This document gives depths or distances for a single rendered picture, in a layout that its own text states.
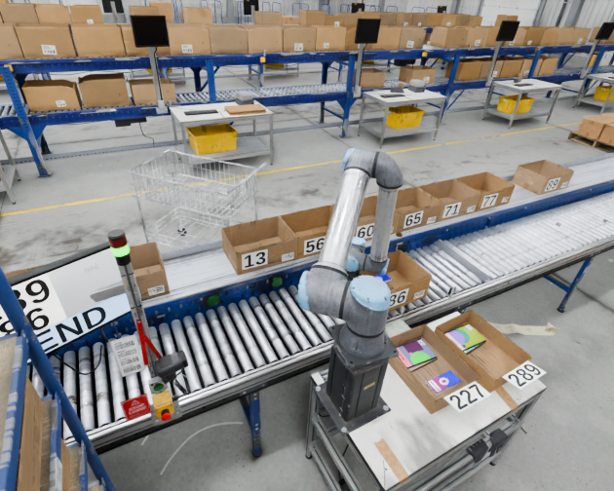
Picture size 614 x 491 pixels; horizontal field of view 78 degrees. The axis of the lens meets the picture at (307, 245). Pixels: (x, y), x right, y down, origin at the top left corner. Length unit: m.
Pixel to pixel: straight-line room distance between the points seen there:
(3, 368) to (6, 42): 5.66
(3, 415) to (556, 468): 2.80
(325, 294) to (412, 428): 0.78
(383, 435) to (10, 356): 1.41
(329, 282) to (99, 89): 5.13
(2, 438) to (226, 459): 1.93
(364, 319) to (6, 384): 1.02
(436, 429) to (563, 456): 1.32
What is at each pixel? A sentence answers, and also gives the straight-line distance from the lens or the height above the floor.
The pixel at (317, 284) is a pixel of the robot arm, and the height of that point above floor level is 1.40.
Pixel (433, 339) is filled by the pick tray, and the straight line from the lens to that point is 2.18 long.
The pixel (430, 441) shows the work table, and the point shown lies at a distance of 1.89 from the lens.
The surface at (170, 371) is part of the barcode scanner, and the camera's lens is 1.65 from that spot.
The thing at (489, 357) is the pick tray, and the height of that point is 0.76.
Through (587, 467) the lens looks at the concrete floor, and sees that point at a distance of 3.15.
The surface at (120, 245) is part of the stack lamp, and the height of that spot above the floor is 1.63.
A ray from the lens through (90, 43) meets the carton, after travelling 6.29.
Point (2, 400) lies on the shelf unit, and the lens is 0.83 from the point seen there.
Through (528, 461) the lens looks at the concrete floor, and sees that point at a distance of 2.98.
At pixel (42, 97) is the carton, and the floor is 0.96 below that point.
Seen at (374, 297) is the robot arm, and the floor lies 1.43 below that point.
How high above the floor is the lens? 2.32
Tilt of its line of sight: 34 degrees down
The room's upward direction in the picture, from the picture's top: 3 degrees clockwise
